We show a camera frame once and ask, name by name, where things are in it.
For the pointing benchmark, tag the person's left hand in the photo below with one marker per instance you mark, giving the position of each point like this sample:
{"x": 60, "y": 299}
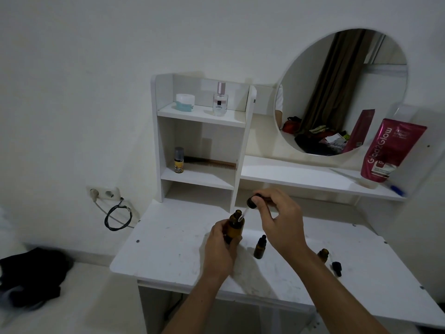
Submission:
{"x": 217, "y": 257}

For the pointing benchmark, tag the white mattress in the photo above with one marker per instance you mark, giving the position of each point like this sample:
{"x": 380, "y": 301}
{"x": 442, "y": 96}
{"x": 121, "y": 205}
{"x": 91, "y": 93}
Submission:
{"x": 97, "y": 302}

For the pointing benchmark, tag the clear perfume bottle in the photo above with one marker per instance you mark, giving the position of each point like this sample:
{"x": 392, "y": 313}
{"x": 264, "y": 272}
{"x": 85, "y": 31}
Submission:
{"x": 220, "y": 102}

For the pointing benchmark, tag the small amber glass bottle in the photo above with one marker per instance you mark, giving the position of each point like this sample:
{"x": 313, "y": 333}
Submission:
{"x": 259, "y": 252}
{"x": 323, "y": 255}

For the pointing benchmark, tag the white wall socket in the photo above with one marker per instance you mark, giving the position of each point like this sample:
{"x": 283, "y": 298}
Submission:
{"x": 114, "y": 194}

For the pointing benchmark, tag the large amber glass bottle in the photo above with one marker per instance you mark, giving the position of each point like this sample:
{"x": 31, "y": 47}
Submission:
{"x": 236, "y": 229}

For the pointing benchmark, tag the white teal cream jar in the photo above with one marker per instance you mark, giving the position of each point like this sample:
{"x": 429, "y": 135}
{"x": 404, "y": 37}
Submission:
{"x": 185, "y": 102}

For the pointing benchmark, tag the large black dropper cap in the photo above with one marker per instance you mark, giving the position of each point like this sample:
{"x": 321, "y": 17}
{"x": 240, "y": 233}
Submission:
{"x": 251, "y": 203}

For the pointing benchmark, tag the person's right forearm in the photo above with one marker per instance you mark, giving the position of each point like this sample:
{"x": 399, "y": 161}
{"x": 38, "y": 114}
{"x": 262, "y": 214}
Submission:
{"x": 333, "y": 295}

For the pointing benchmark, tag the round wall mirror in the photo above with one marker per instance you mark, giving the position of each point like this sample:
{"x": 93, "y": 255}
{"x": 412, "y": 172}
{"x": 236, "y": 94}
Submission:
{"x": 302, "y": 83}

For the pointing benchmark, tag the white vanity desk with shelves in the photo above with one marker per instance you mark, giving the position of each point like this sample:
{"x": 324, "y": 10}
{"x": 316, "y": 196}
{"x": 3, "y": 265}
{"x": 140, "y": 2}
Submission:
{"x": 167, "y": 246}

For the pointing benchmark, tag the blue pen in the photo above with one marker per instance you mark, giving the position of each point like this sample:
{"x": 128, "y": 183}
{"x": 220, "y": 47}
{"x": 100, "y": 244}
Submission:
{"x": 398, "y": 191}

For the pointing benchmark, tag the person's right hand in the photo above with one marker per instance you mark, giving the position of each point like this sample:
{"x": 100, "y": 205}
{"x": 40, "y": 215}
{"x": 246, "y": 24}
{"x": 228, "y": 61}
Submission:
{"x": 286, "y": 229}

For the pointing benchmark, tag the person's left forearm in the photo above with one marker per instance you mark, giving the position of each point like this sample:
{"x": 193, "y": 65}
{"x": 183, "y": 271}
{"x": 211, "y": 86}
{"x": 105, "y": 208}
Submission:
{"x": 194, "y": 306}

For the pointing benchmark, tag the black cloth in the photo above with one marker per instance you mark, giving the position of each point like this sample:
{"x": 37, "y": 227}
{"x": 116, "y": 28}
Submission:
{"x": 34, "y": 274}

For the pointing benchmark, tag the small yellow-label spray can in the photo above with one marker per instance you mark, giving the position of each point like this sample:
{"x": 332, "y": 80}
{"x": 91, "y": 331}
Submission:
{"x": 178, "y": 166}

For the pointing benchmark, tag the small black dropper cap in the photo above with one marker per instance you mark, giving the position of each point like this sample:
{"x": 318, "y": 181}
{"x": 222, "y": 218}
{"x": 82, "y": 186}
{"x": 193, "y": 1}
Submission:
{"x": 262, "y": 240}
{"x": 336, "y": 267}

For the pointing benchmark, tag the pink cosmetic tube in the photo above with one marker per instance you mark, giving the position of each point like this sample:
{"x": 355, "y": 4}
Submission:
{"x": 389, "y": 149}

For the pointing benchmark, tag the brown comb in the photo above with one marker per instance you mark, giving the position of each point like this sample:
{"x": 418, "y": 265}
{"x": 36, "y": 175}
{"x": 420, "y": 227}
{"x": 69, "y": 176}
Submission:
{"x": 212, "y": 162}

